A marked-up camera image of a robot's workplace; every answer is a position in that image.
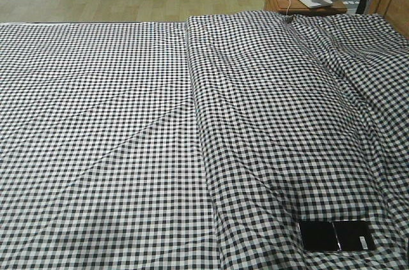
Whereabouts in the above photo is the black smartphone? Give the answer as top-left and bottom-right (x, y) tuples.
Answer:
(298, 220), (376, 252)

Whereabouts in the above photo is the checkered bed sheet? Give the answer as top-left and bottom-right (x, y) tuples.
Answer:
(1, 22), (220, 269)

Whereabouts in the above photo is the checkered folded duvet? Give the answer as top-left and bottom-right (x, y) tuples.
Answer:
(186, 11), (408, 269)

